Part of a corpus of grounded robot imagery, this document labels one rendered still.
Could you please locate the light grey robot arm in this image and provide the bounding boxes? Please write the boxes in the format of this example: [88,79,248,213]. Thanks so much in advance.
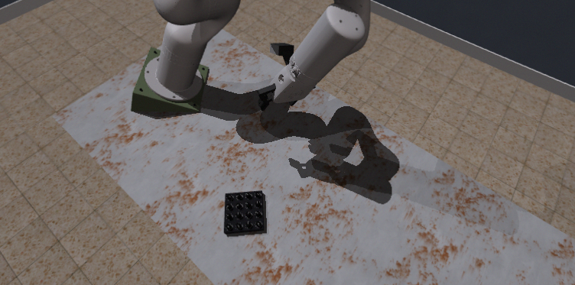
[145,0,371,101]

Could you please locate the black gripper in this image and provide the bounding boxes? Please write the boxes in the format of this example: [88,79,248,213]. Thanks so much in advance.
[257,63,316,111]

